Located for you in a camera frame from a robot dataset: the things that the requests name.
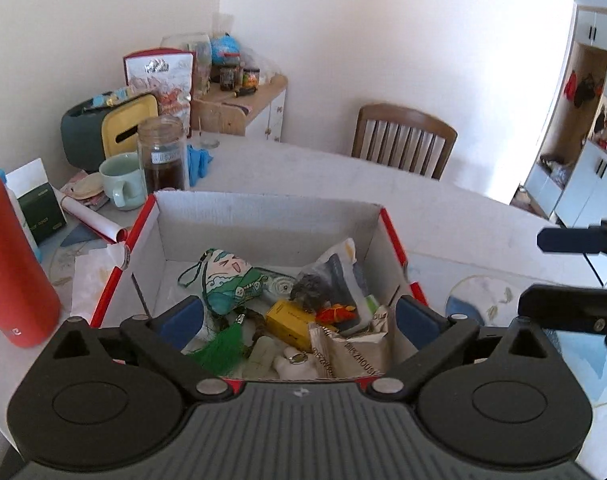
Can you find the dark furry lump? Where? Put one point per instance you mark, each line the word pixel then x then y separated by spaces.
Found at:
pixel 311 287

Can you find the round white green badge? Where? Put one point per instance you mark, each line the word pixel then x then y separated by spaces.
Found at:
pixel 278 287

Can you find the grey plastic bag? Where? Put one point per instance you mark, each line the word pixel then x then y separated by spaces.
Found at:
pixel 558 174

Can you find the white cabinet with wooden top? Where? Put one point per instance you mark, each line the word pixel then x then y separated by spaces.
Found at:
pixel 273 115

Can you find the blue paper sheet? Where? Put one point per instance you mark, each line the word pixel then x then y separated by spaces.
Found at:
pixel 83 239

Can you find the light blue packet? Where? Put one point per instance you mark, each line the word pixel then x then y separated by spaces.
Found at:
pixel 105 99

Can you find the clear plastic packet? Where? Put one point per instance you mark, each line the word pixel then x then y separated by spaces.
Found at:
pixel 341 265

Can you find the small blue globe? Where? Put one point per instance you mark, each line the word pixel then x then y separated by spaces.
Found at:
pixel 226 50

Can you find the blue cloth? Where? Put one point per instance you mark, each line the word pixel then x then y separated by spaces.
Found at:
pixel 198 160

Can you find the rolled white paper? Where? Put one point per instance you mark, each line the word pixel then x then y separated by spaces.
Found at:
pixel 90 220

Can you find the clear plastic bag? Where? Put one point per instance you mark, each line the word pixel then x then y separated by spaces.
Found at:
pixel 261 65

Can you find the clear bag with plant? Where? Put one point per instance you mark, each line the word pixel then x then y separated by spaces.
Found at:
pixel 202 70

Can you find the red water bottle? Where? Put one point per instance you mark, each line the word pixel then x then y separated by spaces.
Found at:
pixel 13 270

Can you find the glass jar with dark liquid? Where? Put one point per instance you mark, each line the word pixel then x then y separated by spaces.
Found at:
pixel 163 170

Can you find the clear drinking glass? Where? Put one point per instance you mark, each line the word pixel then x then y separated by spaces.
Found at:
pixel 208 141

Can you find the red printed snack bag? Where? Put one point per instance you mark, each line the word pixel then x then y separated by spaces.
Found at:
pixel 158 80

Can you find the white paper bag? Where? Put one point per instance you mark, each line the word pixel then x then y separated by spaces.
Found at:
pixel 93 280

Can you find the dark green white carton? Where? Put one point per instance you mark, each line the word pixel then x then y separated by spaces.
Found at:
pixel 43 210

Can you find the red hanging bag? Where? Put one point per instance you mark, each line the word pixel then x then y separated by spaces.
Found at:
pixel 571 86

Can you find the brown paper packet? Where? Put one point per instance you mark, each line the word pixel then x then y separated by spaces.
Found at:
pixel 348 355

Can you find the black screwdriver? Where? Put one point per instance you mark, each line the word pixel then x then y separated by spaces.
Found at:
pixel 244 92

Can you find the white wooden wall cabinet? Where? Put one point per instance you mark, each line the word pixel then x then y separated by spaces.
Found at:
pixel 603 180

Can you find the beige round coaster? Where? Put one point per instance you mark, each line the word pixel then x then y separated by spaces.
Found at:
pixel 85 186

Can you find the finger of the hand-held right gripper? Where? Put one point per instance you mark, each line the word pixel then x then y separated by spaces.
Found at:
pixel 563 307
pixel 566 240

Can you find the wooden chair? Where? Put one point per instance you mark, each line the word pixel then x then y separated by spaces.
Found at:
pixel 403 120

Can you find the red cardboard box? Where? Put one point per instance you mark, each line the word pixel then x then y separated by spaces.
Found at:
pixel 263 230

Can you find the small yellow box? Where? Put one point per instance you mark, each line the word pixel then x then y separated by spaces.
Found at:
pixel 288 322

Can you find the orange label jar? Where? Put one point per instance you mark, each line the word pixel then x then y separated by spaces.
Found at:
pixel 251 79

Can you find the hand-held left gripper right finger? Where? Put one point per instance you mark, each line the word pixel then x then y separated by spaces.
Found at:
pixel 418 322

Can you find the pale green bar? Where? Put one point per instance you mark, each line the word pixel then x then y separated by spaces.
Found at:
pixel 262 355

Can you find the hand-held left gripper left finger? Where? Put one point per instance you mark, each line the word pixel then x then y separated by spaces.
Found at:
pixel 183 317

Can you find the pale green mug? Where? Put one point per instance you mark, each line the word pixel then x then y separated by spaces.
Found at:
pixel 118 180

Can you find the wooden desk organizer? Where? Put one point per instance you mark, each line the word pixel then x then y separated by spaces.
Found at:
pixel 218 115

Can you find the black hanging bag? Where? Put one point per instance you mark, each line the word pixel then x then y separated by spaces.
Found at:
pixel 588 91

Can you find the teal cartoon print pouch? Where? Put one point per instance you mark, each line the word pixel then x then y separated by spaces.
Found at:
pixel 228 275

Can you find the small red ornament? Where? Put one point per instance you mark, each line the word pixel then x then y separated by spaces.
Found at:
pixel 333 314

